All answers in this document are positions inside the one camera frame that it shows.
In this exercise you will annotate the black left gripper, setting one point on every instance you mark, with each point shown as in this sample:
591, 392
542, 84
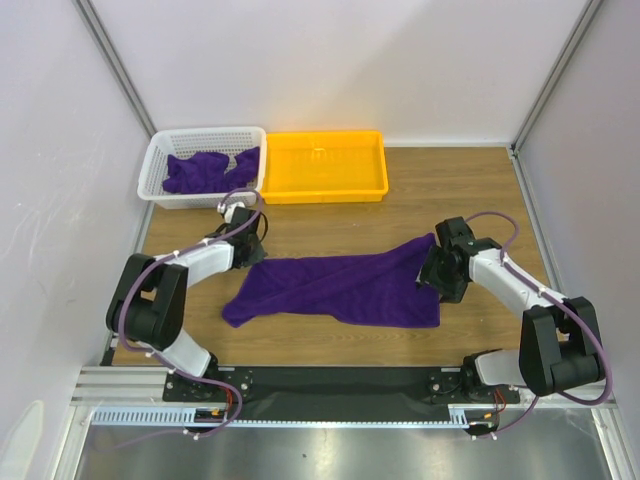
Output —
257, 256

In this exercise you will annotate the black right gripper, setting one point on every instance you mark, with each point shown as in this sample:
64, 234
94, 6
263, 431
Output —
430, 273

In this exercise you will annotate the purple towel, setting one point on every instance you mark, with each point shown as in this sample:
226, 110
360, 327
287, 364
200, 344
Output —
210, 172
366, 290

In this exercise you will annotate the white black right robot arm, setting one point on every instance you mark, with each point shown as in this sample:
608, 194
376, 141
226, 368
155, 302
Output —
560, 346

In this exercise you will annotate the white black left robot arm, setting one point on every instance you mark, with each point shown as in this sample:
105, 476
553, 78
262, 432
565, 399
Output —
148, 305

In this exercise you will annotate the purple towel in basket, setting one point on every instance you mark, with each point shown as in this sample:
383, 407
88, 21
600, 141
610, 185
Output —
210, 172

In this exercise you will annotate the white perforated plastic basket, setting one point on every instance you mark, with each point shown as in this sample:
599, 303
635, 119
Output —
183, 144

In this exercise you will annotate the yellow plastic tray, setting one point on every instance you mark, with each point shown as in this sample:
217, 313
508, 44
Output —
325, 167

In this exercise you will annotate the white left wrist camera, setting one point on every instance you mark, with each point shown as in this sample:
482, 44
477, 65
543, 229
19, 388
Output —
235, 213

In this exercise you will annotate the white slotted cable duct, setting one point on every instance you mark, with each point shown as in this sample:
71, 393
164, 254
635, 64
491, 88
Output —
454, 418

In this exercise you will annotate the aluminium frame rail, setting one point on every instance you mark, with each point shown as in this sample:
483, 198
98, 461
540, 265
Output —
143, 385

